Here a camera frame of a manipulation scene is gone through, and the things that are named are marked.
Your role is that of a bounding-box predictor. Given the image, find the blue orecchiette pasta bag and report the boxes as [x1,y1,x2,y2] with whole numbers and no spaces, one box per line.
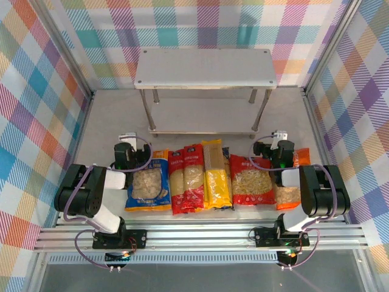
[124,148,173,213]

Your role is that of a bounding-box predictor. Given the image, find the dark blue spaghetti bag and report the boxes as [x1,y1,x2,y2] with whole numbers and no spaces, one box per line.
[212,147,235,211]

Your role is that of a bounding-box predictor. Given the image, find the red spaghetti bag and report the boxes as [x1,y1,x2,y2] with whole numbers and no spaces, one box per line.
[183,143,206,214]
[168,148,187,216]

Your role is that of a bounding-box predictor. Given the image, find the yellow pasta bag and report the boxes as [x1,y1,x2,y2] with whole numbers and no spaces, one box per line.
[204,169,234,210]

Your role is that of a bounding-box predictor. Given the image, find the orange pasta bag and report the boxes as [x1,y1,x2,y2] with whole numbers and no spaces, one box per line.
[273,148,311,211]

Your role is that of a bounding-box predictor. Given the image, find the grey two-tier metal shelf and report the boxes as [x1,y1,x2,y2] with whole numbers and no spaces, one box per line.
[133,48,278,139]

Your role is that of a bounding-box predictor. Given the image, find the red macaroni bag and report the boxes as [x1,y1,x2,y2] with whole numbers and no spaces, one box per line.
[229,153,277,206]

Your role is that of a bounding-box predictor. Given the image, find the small circuit board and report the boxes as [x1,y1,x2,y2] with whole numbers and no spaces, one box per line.
[278,249,299,265]
[105,251,133,264]

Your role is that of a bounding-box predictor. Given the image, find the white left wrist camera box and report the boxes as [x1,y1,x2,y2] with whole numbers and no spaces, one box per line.
[118,131,137,147]

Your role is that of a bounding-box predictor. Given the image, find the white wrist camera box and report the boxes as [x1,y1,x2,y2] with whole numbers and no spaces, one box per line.
[271,130,288,150]
[118,131,137,147]

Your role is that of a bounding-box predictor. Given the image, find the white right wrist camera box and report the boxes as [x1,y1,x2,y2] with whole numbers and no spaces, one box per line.
[271,130,288,150]

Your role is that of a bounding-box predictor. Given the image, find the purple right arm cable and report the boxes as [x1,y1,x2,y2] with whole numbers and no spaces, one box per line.
[248,136,337,269]

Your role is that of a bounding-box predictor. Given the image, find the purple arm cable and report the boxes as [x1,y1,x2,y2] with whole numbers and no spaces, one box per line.
[62,135,153,270]
[248,136,337,269]

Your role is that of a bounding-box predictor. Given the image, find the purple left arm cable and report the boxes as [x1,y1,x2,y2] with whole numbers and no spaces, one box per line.
[62,135,153,270]

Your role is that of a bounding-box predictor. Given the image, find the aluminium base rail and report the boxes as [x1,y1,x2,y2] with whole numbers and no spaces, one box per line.
[33,217,368,254]

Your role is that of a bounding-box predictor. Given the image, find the aluminium corner post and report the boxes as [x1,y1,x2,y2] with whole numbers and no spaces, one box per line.
[302,0,364,97]
[29,0,94,97]

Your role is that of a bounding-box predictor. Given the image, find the perforated metal cable tray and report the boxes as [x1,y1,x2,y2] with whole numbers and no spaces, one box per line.
[48,254,282,265]

